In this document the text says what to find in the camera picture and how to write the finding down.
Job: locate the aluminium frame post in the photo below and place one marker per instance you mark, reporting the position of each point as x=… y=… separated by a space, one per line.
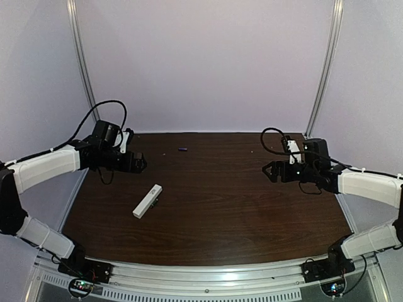
x=79 y=49
x=332 y=43

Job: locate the black battery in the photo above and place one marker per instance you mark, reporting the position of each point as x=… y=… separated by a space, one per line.
x=155 y=203

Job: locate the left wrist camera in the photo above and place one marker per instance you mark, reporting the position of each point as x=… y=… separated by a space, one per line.
x=123 y=139

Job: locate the left aluminium frame post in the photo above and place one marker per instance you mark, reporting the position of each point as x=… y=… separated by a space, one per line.
x=79 y=49

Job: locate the right aluminium frame post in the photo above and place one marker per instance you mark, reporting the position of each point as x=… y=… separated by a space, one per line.
x=332 y=43

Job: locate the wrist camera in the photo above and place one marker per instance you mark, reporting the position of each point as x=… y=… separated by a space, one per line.
x=123 y=139
x=291 y=146

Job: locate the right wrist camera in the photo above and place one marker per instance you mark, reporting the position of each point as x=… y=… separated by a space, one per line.
x=291 y=146

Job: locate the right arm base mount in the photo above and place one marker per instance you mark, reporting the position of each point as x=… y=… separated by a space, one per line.
x=332 y=270

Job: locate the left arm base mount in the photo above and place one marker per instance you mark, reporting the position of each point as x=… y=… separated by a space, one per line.
x=86 y=273

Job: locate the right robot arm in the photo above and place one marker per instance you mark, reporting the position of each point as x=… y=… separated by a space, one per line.
x=312 y=164

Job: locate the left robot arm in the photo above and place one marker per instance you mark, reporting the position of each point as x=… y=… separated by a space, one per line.
x=105 y=148

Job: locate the white remote control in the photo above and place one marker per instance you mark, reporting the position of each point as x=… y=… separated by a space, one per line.
x=148 y=201

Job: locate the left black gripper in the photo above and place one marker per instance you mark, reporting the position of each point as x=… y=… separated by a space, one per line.
x=133 y=161

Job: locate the front aluminium rail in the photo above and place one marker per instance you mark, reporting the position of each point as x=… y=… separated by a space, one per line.
x=276 y=281

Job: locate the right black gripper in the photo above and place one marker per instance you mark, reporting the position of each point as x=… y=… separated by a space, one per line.
x=279 y=172

